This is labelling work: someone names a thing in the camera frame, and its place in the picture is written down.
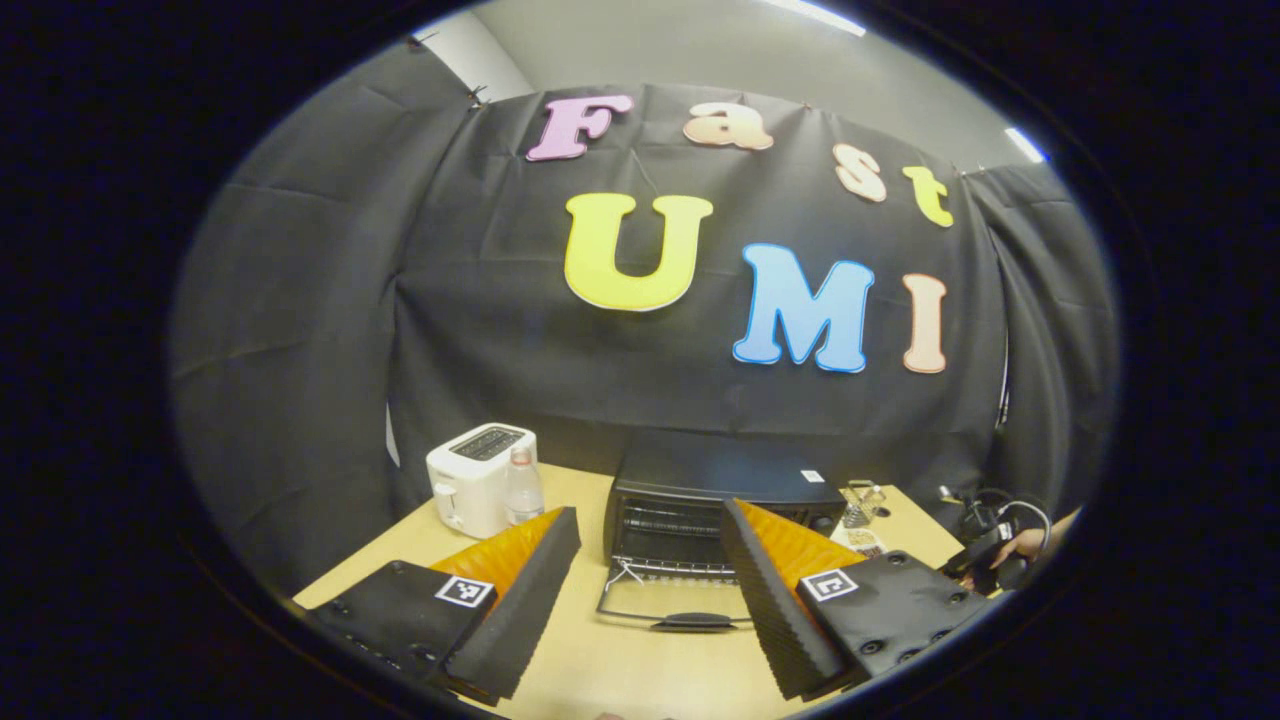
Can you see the black electric oven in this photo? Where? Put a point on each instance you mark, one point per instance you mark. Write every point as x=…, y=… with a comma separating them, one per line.
x=700, y=470

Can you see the black backdrop cloth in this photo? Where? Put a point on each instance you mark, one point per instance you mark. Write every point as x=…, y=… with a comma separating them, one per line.
x=480, y=300

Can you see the small ceiling light panel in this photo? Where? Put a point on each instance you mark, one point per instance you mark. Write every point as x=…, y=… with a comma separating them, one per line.
x=1025, y=145

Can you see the white toaster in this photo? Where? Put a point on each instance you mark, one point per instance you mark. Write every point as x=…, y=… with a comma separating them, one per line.
x=470, y=480

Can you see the clear plastic water bottle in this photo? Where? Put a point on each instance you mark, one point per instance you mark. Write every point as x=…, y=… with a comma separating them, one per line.
x=523, y=495

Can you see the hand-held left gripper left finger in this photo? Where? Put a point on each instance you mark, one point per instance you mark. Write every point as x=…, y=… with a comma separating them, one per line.
x=530, y=600

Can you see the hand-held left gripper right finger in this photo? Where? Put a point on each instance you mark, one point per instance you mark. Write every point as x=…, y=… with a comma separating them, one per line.
x=765, y=600

